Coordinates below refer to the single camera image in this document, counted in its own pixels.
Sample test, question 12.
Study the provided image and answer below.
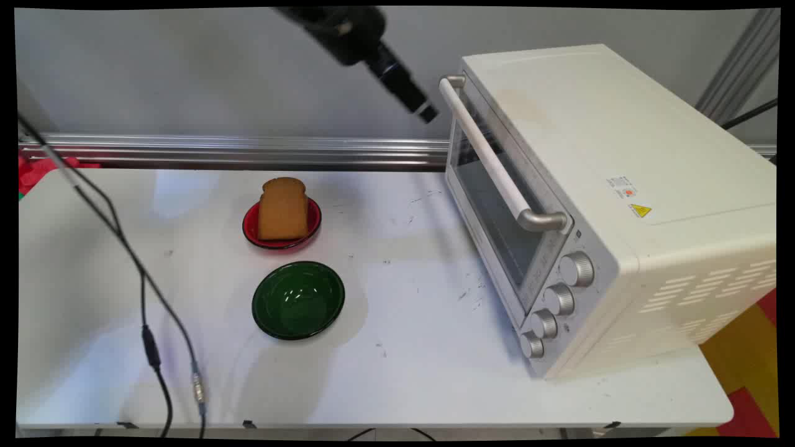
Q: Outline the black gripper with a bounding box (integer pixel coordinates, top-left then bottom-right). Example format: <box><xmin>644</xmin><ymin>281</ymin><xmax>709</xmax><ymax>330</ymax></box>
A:
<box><xmin>273</xmin><ymin>7</ymin><xmax>439</xmax><ymax>124</ymax></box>

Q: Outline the white oven door handle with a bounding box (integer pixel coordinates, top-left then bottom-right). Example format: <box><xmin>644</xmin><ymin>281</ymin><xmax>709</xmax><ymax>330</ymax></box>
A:
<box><xmin>439</xmin><ymin>74</ymin><xmax>569</xmax><ymax>233</ymax></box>

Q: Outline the glass oven door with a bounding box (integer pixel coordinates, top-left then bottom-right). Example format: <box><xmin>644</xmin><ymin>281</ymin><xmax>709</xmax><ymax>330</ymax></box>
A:
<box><xmin>444</xmin><ymin>74</ymin><xmax>575</xmax><ymax>330</ymax></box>

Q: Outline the brown bread slice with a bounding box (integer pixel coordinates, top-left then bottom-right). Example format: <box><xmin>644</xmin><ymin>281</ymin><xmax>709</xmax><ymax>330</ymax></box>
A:
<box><xmin>258</xmin><ymin>177</ymin><xmax>309</xmax><ymax>241</ymax></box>

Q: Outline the red bowl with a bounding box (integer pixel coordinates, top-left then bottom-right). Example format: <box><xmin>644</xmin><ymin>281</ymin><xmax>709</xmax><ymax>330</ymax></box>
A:
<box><xmin>242</xmin><ymin>199</ymin><xmax>322</xmax><ymax>251</ymax></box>

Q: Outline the white toaster oven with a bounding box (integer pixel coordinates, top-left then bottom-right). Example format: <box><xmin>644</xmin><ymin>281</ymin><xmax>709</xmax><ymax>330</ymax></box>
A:
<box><xmin>444</xmin><ymin>43</ymin><xmax>777</xmax><ymax>381</ymax></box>

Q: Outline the green bowl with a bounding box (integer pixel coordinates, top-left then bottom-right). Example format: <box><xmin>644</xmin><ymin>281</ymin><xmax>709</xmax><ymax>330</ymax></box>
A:
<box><xmin>252</xmin><ymin>261</ymin><xmax>346</xmax><ymax>341</ymax></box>

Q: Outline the white label sticker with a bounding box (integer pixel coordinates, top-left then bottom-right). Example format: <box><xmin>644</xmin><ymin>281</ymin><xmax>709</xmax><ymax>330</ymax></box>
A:
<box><xmin>607</xmin><ymin>176</ymin><xmax>638</xmax><ymax>199</ymax></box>

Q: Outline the large silver oven knob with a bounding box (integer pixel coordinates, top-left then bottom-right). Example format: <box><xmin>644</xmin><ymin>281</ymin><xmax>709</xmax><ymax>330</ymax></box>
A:
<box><xmin>559</xmin><ymin>251</ymin><xmax>595</xmax><ymax>287</ymax></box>

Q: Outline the red cloth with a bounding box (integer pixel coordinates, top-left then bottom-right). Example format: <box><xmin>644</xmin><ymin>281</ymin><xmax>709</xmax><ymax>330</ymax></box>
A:
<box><xmin>19</xmin><ymin>155</ymin><xmax>101</xmax><ymax>197</ymax></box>

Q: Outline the aluminium frame rail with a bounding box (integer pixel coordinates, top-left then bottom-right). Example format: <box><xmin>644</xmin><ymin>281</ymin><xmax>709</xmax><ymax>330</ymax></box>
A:
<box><xmin>19</xmin><ymin>133</ymin><xmax>777</xmax><ymax>172</ymax></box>

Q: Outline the aluminium frame post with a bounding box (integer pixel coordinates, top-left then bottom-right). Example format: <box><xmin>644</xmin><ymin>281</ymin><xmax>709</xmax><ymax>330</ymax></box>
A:
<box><xmin>696</xmin><ymin>9</ymin><xmax>780</xmax><ymax>125</ymax></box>

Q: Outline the thin black cable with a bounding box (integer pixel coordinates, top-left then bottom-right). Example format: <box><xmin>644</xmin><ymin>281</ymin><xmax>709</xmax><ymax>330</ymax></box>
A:
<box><xmin>720</xmin><ymin>98</ymin><xmax>778</xmax><ymax>131</ymax></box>

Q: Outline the cable with silver connector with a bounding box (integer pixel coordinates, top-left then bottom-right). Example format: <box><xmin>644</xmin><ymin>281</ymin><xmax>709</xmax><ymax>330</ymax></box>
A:
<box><xmin>19</xmin><ymin>115</ymin><xmax>207</xmax><ymax>438</ymax></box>

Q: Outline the cable with black connector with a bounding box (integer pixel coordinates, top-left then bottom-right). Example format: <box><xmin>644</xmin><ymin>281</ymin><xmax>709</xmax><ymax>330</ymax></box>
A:
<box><xmin>19</xmin><ymin>115</ymin><xmax>173</xmax><ymax>438</ymax></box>

